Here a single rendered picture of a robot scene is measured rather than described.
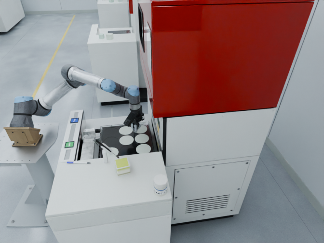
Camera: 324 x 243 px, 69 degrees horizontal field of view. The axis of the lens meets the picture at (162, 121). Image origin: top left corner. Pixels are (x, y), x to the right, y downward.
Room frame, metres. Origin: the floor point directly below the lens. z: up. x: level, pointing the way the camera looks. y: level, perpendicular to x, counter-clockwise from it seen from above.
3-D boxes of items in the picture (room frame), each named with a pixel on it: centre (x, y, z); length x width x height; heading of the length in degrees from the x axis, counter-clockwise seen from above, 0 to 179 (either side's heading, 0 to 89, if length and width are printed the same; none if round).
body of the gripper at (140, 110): (1.34, 0.18, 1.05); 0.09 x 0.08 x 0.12; 141
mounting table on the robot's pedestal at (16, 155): (1.31, 1.02, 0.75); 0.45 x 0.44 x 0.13; 91
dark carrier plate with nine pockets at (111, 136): (1.24, 0.25, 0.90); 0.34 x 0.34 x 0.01; 10
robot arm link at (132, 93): (1.34, 0.19, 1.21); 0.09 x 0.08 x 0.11; 62
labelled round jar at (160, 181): (0.77, 0.00, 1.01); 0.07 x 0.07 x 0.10
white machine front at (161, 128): (1.47, 0.06, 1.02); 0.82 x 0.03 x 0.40; 10
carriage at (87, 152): (1.18, 0.51, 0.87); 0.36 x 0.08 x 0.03; 10
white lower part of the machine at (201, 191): (1.52, -0.28, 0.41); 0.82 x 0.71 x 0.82; 10
